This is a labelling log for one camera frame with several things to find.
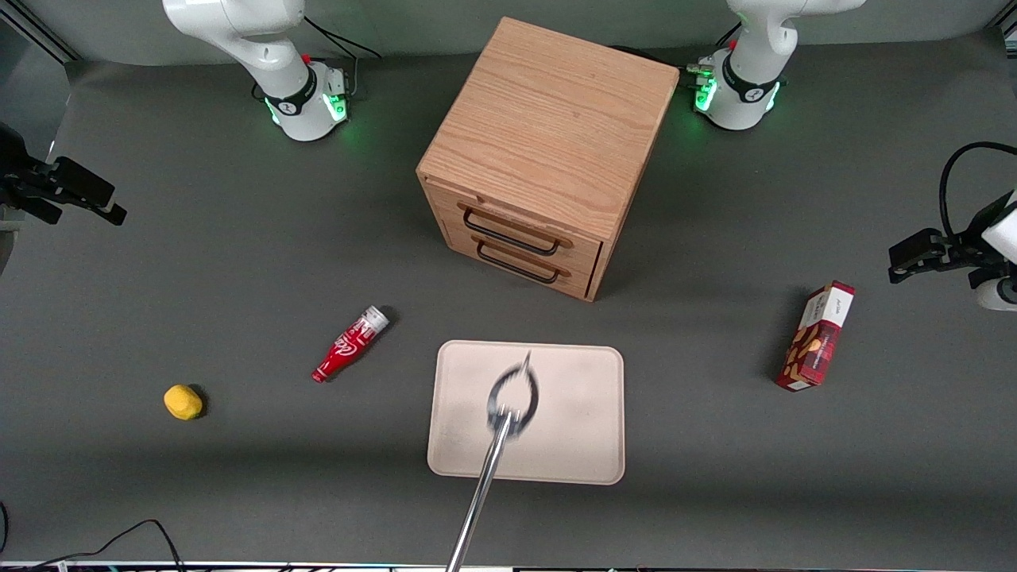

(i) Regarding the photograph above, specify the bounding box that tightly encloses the metal whisk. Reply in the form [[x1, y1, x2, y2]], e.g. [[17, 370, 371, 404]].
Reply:
[[445, 350, 543, 572]]

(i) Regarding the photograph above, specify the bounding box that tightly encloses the red cola bottle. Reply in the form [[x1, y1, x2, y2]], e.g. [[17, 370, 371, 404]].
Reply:
[[311, 306, 392, 385]]

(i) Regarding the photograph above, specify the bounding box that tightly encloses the red snack box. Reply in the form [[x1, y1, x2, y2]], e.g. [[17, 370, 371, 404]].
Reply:
[[775, 280, 857, 392]]

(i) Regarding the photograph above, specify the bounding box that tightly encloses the yellow lemon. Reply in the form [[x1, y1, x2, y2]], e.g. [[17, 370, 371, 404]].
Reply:
[[163, 384, 204, 421]]

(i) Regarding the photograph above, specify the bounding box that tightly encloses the black right arm base cable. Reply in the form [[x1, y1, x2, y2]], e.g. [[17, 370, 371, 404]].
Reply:
[[304, 14, 384, 99]]

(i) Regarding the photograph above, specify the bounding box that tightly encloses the aluminium frame bar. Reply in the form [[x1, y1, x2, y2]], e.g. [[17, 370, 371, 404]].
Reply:
[[0, 0, 82, 66]]

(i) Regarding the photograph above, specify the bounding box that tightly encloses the wooden drawer with longer handle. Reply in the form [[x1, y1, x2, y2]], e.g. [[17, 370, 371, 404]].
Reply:
[[423, 178, 605, 275]]

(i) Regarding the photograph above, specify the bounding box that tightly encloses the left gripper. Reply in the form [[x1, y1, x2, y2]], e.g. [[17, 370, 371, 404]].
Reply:
[[887, 189, 1017, 285]]

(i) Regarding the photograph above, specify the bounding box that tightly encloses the wooden drawer with shorter handle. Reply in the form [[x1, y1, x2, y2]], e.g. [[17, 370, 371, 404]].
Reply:
[[445, 229, 597, 301]]

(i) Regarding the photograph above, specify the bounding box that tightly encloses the black cable on floor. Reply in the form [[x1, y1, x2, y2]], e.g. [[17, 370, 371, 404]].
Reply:
[[0, 502, 187, 572]]

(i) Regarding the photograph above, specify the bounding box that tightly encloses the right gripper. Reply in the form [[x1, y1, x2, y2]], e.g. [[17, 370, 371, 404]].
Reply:
[[0, 122, 129, 227]]

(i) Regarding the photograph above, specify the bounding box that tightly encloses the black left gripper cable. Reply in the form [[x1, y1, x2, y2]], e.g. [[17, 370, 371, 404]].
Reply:
[[938, 141, 1017, 241]]

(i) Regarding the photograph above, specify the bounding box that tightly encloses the short black drawer handle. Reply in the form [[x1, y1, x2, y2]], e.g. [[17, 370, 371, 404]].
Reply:
[[475, 241, 560, 285]]

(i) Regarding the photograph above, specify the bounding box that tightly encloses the wooden drawer cabinet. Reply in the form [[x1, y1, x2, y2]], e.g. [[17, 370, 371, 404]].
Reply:
[[416, 17, 682, 303]]

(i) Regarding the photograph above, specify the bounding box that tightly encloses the long black drawer handle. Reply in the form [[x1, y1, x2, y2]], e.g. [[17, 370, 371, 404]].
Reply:
[[462, 207, 562, 257]]

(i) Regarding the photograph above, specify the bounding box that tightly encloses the beige plastic tray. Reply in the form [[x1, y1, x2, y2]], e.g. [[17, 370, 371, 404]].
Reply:
[[427, 340, 626, 486]]

